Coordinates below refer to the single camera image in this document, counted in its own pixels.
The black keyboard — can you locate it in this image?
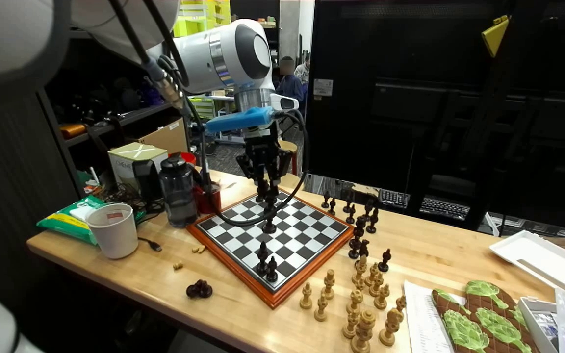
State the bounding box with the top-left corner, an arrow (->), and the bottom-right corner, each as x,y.
377,188 -> 472,222

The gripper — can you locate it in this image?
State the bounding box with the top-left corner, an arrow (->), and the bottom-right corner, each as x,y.
236,126 -> 294,203

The black cable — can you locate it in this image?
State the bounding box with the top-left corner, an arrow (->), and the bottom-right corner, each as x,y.
137,236 -> 163,253

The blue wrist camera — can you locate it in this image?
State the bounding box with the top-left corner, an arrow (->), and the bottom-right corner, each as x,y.
205,106 -> 276,134

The brown green oven mitt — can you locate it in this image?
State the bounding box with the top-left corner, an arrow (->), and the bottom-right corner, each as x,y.
431,280 -> 541,353

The white cardboard box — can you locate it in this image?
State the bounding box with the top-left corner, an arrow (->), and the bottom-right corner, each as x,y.
107,142 -> 169,190

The wooden chessboard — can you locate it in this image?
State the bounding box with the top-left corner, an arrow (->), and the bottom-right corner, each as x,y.
187,190 -> 355,310

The brown cardboard box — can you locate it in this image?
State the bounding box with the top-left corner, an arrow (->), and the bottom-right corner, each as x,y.
137,117 -> 190,155

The person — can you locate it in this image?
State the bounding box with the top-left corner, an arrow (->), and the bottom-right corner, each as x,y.
276,56 -> 306,102
294,52 -> 311,85

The black device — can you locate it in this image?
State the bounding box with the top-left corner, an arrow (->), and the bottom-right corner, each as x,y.
131,159 -> 161,202

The stack of green bins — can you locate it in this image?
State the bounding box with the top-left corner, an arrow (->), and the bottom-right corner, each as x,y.
172,0 -> 232,38

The dark shelf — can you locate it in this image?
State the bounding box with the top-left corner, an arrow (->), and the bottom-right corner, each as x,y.
36,28 -> 191,198

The large black screen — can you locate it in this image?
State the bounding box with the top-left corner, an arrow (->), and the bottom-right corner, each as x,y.
306,0 -> 565,234

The printed paper sheet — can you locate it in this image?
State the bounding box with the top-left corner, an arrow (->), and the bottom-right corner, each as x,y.
403,280 -> 467,353

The wooden stool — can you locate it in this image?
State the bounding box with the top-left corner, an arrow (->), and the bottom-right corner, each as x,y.
278,139 -> 299,177

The white paper cup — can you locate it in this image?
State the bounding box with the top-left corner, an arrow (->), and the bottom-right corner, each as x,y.
86,202 -> 139,260

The red mug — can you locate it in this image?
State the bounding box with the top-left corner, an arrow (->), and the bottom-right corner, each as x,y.
194,180 -> 222,215

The green wipes packet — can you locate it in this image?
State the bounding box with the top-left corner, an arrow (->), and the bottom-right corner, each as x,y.
36,196 -> 147,245

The white tray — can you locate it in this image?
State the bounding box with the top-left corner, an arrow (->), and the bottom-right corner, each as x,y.
489,229 -> 565,305

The dark water bottle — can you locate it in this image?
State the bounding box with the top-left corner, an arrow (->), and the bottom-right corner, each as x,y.
158,152 -> 199,228

